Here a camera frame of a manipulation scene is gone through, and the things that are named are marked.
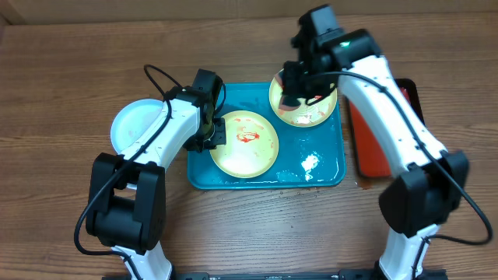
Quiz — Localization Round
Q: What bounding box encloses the teal plastic tray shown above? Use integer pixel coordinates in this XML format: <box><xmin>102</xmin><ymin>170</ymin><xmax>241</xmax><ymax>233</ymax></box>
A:
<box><xmin>188</xmin><ymin>82</ymin><xmax>346</xmax><ymax>190</ymax></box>

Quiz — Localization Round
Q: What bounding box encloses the light blue plate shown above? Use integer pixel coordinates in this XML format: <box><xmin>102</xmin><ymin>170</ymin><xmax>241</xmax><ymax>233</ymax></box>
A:
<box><xmin>110</xmin><ymin>99</ymin><xmax>163</xmax><ymax>154</ymax></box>

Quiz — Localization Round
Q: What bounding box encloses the yellow-green plate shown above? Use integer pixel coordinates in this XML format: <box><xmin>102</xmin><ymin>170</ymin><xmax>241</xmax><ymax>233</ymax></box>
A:
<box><xmin>210</xmin><ymin>110</ymin><xmax>279</xmax><ymax>179</ymax></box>
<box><xmin>269</xmin><ymin>76</ymin><xmax>338</xmax><ymax>128</ymax></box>

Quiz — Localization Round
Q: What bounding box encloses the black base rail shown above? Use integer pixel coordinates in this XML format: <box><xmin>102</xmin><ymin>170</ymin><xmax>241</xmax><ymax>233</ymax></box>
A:
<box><xmin>101</xmin><ymin>268</ymin><xmax>448</xmax><ymax>280</ymax></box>

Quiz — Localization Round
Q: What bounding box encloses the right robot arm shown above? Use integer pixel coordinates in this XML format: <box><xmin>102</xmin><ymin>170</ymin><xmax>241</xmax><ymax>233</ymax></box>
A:
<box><xmin>279</xmin><ymin>5</ymin><xmax>469</xmax><ymax>279</ymax></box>

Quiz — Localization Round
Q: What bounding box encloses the black tray red liquid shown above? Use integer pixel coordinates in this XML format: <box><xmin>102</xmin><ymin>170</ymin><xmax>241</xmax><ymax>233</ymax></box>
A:
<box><xmin>345</xmin><ymin>79</ymin><xmax>425</xmax><ymax>178</ymax></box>

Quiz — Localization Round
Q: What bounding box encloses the red sponge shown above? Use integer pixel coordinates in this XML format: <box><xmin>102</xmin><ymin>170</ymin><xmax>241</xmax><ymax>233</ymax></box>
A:
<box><xmin>275</xmin><ymin>69</ymin><xmax>301</xmax><ymax>111</ymax></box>

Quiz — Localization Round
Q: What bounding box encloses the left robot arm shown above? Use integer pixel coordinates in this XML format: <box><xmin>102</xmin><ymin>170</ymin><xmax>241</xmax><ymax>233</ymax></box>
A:
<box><xmin>73</xmin><ymin>69</ymin><xmax>226</xmax><ymax>279</ymax></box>

